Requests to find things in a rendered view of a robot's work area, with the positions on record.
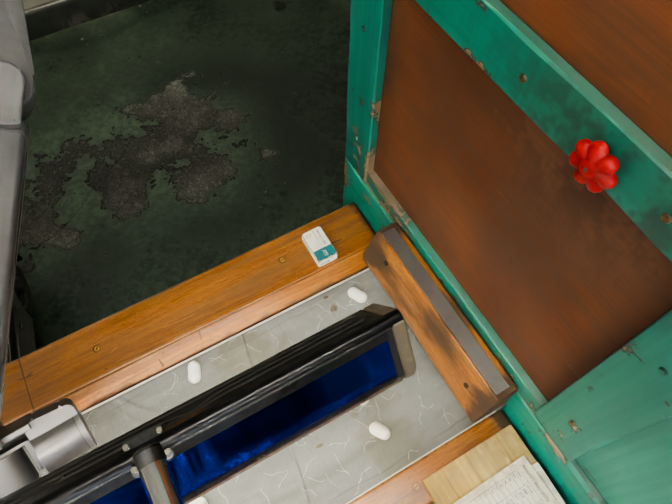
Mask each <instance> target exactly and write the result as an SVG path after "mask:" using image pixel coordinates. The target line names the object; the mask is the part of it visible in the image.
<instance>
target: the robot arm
mask: <svg viewBox="0 0 672 504"><path fill-rule="evenodd" d="M34 77H35V72H34V66H33V60H32V54H31V48H30V42H29V36H28V30H27V24H26V18H25V12H24V6H23V1H22V0H0V418H1V414H2V407H3V397H4V388H5V382H4V380H5V371H6V361H7V349H8V343H9V340H8V338H9V329H10V320H11V310H12V301H13V291H14V282H15V273H16V263H17V254H18V244H19V235H20V225H21V216H22V207H23V197H24V188H25V178H26V169H27V160H28V152H29V144H30V135H31V128H30V124H29V123H27V122H25V120H26V118H27V117H29V116H30V114H31V113H32V111H33V109H34V106H35V96H34V93H35V92H36V91H35V84H34ZM95 440H96V439H95V438H94V436H93V434H92V432H91V430H90V428H89V425H87V423H86V421H85V419H84V418H83V416H82V414H81V412H80V411H79V410H78V408H77V407H76V405H75V403H74V402H73V400H71V399H69V398H64V399H61V400H58V401H57V402H55V403H53V404H51V405H49V406H46V407H44V408H42V409H40V410H38V411H36V412H32V413H31V414H29V413H28V414H26V415H25V416H23V417H21V418H19V419H17V420H15V421H14V422H12V423H10V424H8V425H6V426H4V425H3V423H2V422H1V420H0V498H2V497H4V496H6V495H8V494H10V493H12V492H14V491H16V490H18V489H20V488H21V487H23V486H25V485H27V484H29V483H31V482H33V481H35V480H37V479H39V478H41V477H39V473H38V471H37V469H36V468H35V466H34V465H33V463H32V461H31V460H30V458H29V457H28V455H27V453H26V452H25V450H24V449H23V447H22V446H24V445H25V447H26V448H27V450H28V451H29V453H30V455H31V456H32V458H33V460H34V461H35V463H36V464H37V466H38V467H39V468H40V469H43V468H45V469H46V470H47V471H48V472H49V473H50V472H52V471H54V470H56V469H58V468H60V467H62V466H63V465H65V464H67V463H68V462H70V461H72V460H73V459H75V458H77V457H78V456H80V455H82V454H83V453H85V452H87V451H88V450H90V449H92V448H93V447H95V446H97V443H96V441H95Z"/></svg>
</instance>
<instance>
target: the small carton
mask: <svg viewBox="0 0 672 504"><path fill-rule="evenodd" d="M302 241H303V243H304V244H305V246H306V248H307V249H308V251H309V252H310V254H311V256H312V257H313V259H314V260H315V262H316V264H317V265H318V267H321V266H323V265H325V264H327V263H329V262H331V261H333V260H335V259H337V252H336V250H335V248H334V247H333V245H332V244H331V242H330V241H329V239H328V238H327V236H326V235H325V233H324V232H323V230H322V228H321V227H320V226H319V227H316V228H314V229H312V230H310V231H308V232H306V233H304V234H302Z"/></svg>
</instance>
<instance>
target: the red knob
mask: <svg viewBox="0 0 672 504"><path fill-rule="evenodd" d="M569 163H570V164H571V166H573V167H574V168H575V170H574V178H575V180H576V181H577V182H579V183H581V184H585V183H586V187H587V189H588V190H589V191H591V192H593V193H599V192H602V191H603V190H604V189H612V188H614V187H615V186H616V184H617V182H618V178H617V175H616V174H615V172H616V171H617V170H618V169H619V160H618V159H617V158H616V157H615V156H613V155H610V154H609V147H608V145H607V144H606V143H605V142H603V141H601V140H599V141H594V142H592V141H591V140H589V139H581V140H579V141H578V142H577V143H576V146H575V150H574V151H573V152H572V153H571V154H570V155H569Z"/></svg>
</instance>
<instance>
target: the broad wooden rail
mask: <svg viewBox="0 0 672 504"><path fill-rule="evenodd" d="M319 226H320V227H321V228H322V230H323V232H324V233H325V235H326V236H327V238H328V239H329V241H330V242H331V244H332V245H333V247H334V248H335V250H336V252H337V259H335V260H333V261H331V262H329V263H327V264H325V265H323V266H321V267H318V265H317V264H316V262H315V260H314V259H313V257H312V256H311V254H310V252H309V251H308V249H307V248H306V246H305V244H304V243H303V241H302V234H304V233H306V232H308V231H310V230H312V229H314V228H316V227H319ZM375 235H376V233H375V231H374V230H373V228H372V227H371V225H370V224H369V223H368V221H367V220H366V218H365V217H364V215H363V214H362V213H361V211H360V210H359V208H358V207H357V206H356V204H355V203H354V202H353V203H350V204H348V205H346V206H344V207H342V208H340V209H338V210H335V211H333V212H331V213H329V214H327V215H325V216H323V217H320V218H318V219H316V220H314V221H312V222H310V223H307V224H305V225H303V226H301V227H299V228H297V229H295V230H292V231H290V232H288V233H286V234H284V235H282V236H280V237H277V238H275V239H273V240H271V241H269V242H267V243H265V244H262V245H260V246H258V247H256V248H254V249H252V250H249V251H247V252H245V253H243V254H241V255H239V256H237V257H234V258H232V259H230V260H228V261H226V262H224V263H222V264H219V265H217V266H215V267H213V268H211V269H209V270H207V271H204V272H202V273H200V274H198V275H196V276H194V277H192V278H189V279H187V280H185V281H183V282H181V283H179V284H176V285H174V286H172V287H170V288H168V289H166V290H164V291H161V292H159V293H157V294H155V295H153V296H151V297H149V298H146V299H144V300H142V301H140V302H138V303H136V304H134V305H131V306H129V307H127V308H125V309H123V310H121V311H119V312H116V313H114V314H112V315H110V316H108V317H106V318H104V319H101V320H99V321H97V322H95V323H93V324H91V325H89V326H86V327H84V328H82V329H80V330H78V331H76V332H73V333H71V334H69V335H67V336H65V337H63V338H61V339H58V340H56V341H54V342H52V343H50V344H48V345H46V346H43V347H41V348H39V349H37V350H35V351H33V352H31V353H28V354H26V355H24V356H22V357H20V358H18V359H16V360H13V361H11V362H9V363H7V364H6V371H5V380H4V382H5V388H4V397H3V407H2V414H1V418H0V420H1V422H2V423H3V425H4V426H6V425H8V424H10V423H12V422H14V421H15V420H17V419H19V418H21V417H23V416H25V415H26V414H28V413H29V414H31V413H32V412H36V411H38V410H40V409H42V408H44V407H46V406H49V405H51V404H53V403H55V402H57V401H58V400H61V399H64V398H69V399H71V400H73V402H74V403H75V405H76V407H77V408H78V410H79V411H80V412H81V413H82V412H84V411H86V410H88V409H90V408H92V407H94V406H96V405H98V404H100V403H102V402H104V401H106V400H108V399H110V398H112V397H114V396H116V395H118V394H120V393H122V392H124V391H126V390H128V389H130V388H132V387H134V386H135V385H137V384H139V383H141V382H143V381H145V380H147V379H149V378H151V377H153V376H155V375H157V374H159V373H161V372H163V371H165V370H167V369H169V368H171V367H173V366H175V365H177V364H179V363H181V362H183V361H185V360H187V359H189V358H191V357H193V356H195V355H197V354H199V353H201V352H203V351H205V350H207V349H209V348H211V347H213V346H215V345H217V344H219V343H221V342H223V341H225V340H227V339H229V338H231V337H233V336H235V335H237V334H239V333H241V332H243V331H245V330H247V329H249V328H251V327H252V326H254V325H256V324H258V323H260V322H262V321H264V320H266V319H268V318H270V317H272V316H274V315H276V314H278V313H280V312H282V311H284V310H286V309H288V308H290V307H292V306H294V305H296V304H298V303H300V302H302V301H304V300H306V299H308V298H310V297H312V296H314V295H316V294H318V293H320V292H322V291H324V290H326V289H328V288H330V287H332V286H334V285H336V284H338V283H340V282H342V281H344V280H346V279H348V278H350V277H352V276H354V275H356V274H358V273H360V272H362V271H364V270H366V269H367V268H369V267H368V266H367V265H366V263H365V262H364V260H363V259H362V258H363V252H364V251H365V249H366V248H367V246H368V245H369V243H370V242H371V240H372V239H373V237H374V236H375Z"/></svg>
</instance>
